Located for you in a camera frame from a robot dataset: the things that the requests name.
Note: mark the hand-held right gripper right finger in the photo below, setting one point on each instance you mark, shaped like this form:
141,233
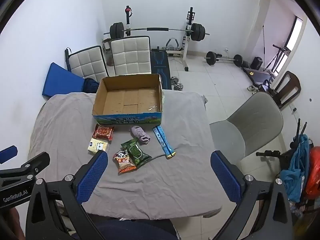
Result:
226,177

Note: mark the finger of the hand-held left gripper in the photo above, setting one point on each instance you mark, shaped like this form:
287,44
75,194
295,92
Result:
37,161
8,153

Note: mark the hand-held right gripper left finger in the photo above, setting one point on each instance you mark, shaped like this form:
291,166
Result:
92,173

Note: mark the person's left forearm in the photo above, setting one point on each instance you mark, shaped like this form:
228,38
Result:
11,223

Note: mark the yellow tissue pack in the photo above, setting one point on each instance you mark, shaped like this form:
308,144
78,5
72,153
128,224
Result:
98,146

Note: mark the panda print snack packet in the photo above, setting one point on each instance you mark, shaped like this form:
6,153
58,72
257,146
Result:
122,164

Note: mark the red snack packet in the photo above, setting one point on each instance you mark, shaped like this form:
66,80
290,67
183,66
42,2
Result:
103,132

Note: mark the green snack packet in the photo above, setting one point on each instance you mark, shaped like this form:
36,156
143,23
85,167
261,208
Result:
137,154

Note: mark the purple sock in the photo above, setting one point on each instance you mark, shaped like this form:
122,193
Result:
140,133

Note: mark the grey tablecloth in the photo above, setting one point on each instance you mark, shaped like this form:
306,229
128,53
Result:
162,182

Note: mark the grey shell chair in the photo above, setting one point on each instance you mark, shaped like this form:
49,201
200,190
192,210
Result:
255,120

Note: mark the person's dark blue clothing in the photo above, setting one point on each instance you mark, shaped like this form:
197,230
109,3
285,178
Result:
135,230

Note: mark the long blue snack packet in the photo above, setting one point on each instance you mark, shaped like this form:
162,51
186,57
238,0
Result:
162,141

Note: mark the open cardboard box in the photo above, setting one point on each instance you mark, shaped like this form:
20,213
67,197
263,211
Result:
125,100

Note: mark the blue foam mat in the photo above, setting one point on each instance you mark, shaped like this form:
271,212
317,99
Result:
60,80

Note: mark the dark blue cloth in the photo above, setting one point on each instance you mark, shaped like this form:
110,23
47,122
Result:
90,85

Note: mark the red bag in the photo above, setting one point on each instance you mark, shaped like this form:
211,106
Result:
314,172

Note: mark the slippers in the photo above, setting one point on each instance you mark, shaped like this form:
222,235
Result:
252,88

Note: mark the chrome dumbbell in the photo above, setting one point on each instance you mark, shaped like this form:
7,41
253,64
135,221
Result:
179,87
174,80

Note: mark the treadmill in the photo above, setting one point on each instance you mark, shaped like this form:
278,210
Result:
257,76

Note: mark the black pole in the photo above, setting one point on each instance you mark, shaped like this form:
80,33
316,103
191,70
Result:
67,58

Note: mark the white quilted chair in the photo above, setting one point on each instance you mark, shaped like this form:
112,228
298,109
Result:
87,65
130,55

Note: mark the short barbell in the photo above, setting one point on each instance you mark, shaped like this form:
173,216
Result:
225,59

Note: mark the black speaker box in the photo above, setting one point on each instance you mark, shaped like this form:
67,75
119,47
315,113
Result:
257,63

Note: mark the brown wooden chair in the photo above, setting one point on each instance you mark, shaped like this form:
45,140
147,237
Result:
294,79

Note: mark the black weight bench pad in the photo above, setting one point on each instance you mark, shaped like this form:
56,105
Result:
160,65

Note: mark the white weight rack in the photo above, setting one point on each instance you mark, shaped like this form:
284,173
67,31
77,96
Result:
187,47

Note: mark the long barbell with black plates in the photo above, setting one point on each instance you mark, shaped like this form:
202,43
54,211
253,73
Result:
117,30

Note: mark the window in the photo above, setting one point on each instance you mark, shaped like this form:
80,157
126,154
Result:
296,35

